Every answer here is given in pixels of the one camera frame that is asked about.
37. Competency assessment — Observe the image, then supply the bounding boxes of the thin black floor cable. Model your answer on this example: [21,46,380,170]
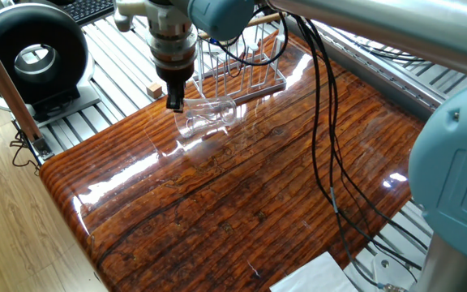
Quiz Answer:
[9,129,42,176]

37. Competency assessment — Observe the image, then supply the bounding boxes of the small wooden block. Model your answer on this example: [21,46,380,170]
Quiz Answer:
[146,81,165,101]

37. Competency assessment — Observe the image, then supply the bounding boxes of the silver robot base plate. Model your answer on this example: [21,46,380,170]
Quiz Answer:
[354,243,421,292]

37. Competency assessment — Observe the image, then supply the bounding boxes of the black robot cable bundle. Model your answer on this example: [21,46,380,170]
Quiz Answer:
[212,10,430,287]

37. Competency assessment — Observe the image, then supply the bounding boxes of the glossy wood-grain board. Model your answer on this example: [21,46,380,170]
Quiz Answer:
[39,30,427,292]

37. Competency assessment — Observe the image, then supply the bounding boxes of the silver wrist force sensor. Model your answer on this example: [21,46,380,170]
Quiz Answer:
[146,18,199,68]

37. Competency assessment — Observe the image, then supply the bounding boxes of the aluminium frame post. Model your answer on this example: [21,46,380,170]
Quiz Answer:
[0,18,55,161]

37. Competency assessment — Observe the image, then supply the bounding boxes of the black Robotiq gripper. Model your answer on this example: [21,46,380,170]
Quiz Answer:
[155,60,196,114]

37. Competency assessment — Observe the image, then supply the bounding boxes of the black keyboard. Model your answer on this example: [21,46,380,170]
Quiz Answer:
[61,0,117,26]

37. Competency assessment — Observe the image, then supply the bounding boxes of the clear glass cup with handle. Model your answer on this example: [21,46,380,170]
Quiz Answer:
[174,96,239,141]

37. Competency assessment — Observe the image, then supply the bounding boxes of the loose thin cable bundle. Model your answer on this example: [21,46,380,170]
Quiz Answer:
[326,36,430,75]

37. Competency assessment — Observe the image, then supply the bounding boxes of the white paper sheet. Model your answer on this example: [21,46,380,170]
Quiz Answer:
[268,251,349,292]

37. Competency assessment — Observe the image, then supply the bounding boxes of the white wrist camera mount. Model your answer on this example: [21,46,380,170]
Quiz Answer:
[114,0,194,34]

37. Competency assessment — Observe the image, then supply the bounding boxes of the black ring-shaped device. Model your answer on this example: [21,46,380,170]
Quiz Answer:
[0,2,102,129]

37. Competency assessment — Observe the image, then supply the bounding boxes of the white wire cup rack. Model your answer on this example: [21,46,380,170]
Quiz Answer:
[191,11,289,107]

